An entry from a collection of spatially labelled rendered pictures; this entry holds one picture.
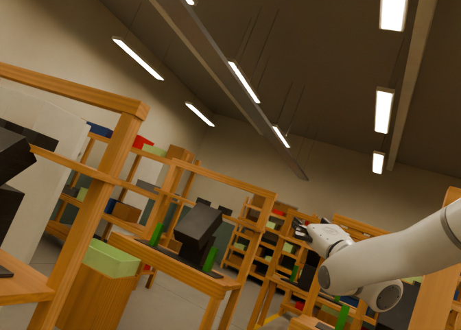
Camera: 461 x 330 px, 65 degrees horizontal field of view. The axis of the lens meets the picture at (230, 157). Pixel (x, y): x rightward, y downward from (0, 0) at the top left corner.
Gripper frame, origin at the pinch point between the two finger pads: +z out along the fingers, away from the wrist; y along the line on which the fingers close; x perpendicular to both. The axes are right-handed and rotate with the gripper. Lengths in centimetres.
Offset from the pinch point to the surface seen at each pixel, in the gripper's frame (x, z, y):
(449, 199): -9, 2, -54
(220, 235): 509, 887, -349
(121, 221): 243, 461, 3
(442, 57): -91, 320, -383
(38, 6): -56, 678, 162
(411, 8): -132, 297, -283
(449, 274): 12, -9, -50
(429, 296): 20, -9, -45
